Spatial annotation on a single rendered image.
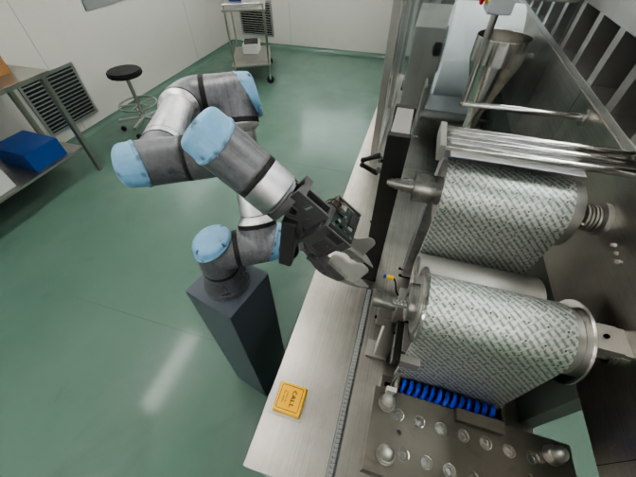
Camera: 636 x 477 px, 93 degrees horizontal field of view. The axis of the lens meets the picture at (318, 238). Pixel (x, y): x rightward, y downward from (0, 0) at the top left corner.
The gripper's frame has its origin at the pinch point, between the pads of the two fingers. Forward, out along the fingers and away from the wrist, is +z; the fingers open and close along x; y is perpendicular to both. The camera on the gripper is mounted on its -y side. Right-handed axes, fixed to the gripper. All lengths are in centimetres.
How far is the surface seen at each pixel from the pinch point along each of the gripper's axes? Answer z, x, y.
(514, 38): 8, 80, 29
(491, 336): 20.2, -3.1, 12.1
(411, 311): 11.5, -1.5, 2.3
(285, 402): 16.7, -16.5, -38.0
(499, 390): 38.2, -4.4, 4.1
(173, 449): 31, -36, -147
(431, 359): 23.3, -4.5, -1.4
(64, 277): -71, 26, -235
